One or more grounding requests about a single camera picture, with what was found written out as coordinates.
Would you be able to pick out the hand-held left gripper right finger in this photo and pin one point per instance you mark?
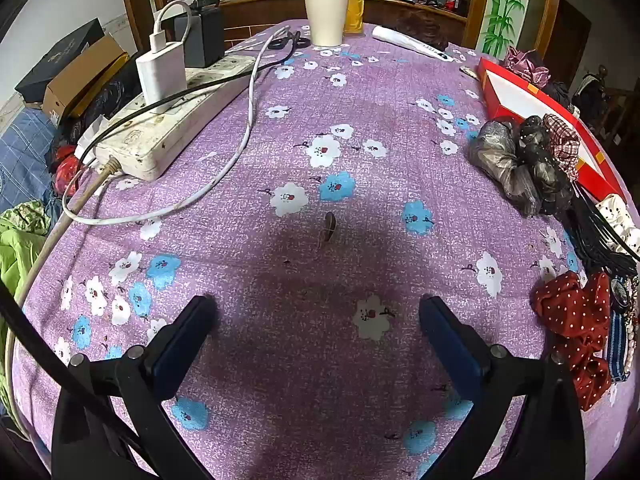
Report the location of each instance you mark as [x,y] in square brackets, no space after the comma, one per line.
[450,345]

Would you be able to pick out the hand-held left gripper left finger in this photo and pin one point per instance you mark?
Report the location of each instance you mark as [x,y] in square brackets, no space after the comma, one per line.
[180,355]

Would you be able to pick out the red dotted scrunchie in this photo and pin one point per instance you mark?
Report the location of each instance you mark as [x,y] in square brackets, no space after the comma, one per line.
[570,310]

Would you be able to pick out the navy striped hair band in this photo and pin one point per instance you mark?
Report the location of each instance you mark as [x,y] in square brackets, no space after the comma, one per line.
[617,345]

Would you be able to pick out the black gold-speckled scrunchie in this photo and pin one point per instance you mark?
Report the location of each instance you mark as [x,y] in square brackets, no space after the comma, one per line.
[545,170]

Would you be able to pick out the grey scrunchie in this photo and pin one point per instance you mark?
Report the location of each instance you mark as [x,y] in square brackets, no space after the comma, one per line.
[495,150]

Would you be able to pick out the cream scrunchie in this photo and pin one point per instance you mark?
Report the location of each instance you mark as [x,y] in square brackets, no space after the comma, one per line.
[617,215]

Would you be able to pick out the red plaid scrunchie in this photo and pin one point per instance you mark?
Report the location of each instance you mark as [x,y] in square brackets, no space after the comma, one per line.
[565,145]

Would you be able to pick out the red gift box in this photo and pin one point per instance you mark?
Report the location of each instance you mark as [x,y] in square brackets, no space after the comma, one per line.
[520,95]

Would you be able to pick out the small brown hair clip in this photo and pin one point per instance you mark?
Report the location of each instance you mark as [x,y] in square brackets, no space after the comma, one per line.
[330,225]

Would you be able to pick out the green cloth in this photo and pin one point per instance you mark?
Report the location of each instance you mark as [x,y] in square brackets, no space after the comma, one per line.
[20,255]

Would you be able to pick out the red cloth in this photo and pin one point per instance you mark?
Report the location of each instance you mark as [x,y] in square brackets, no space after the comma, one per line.
[67,170]

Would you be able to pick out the white power strip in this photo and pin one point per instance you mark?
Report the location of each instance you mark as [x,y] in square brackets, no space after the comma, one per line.
[150,140]

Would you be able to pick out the blue plaid cloth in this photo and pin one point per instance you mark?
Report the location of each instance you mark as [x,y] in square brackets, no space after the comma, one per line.
[25,150]

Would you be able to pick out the purple floral tablecloth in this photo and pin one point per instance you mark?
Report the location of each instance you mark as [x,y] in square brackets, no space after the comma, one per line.
[280,110]

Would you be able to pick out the small beige clip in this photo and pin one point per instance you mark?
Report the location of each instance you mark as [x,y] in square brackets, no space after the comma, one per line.
[467,72]

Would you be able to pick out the white charger plug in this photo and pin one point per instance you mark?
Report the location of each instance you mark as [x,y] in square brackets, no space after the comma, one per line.
[160,75]

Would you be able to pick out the wooden chair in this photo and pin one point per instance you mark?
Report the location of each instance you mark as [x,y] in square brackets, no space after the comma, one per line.
[605,105]

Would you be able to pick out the pink satin fabric bundle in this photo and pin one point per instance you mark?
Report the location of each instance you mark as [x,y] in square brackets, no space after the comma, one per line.
[525,65]

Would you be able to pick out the brown cardboard box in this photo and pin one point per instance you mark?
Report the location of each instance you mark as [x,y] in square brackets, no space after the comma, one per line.
[80,75]

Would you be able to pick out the dark brown fluffy thing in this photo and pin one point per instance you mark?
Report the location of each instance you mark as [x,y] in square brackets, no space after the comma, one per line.
[422,27]

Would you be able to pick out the black adapter block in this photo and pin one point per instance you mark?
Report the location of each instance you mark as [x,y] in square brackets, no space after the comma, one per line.
[205,35]

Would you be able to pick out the black box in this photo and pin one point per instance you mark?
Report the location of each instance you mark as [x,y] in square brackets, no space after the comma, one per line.
[60,50]

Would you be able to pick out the black scissors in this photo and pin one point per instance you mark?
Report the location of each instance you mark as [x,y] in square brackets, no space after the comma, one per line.
[300,40]

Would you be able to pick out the yellow packet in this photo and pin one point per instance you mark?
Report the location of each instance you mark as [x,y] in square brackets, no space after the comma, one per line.
[354,15]

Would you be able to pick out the cream plastic cup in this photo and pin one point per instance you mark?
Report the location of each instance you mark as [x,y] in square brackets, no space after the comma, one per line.
[326,17]

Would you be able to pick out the wooden counter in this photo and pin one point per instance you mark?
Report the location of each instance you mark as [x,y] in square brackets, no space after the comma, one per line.
[270,15]

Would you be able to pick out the bamboo wall painting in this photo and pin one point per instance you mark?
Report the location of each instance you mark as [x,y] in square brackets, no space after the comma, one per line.
[505,5]

